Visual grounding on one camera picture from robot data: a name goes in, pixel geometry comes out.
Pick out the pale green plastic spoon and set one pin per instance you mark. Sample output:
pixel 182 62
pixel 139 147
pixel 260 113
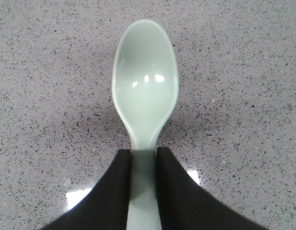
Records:
pixel 145 92

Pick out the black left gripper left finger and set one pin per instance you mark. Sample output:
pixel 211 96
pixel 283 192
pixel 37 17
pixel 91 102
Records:
pixel 106 205

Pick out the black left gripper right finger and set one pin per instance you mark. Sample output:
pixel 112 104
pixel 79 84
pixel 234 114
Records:
pixel 184 205

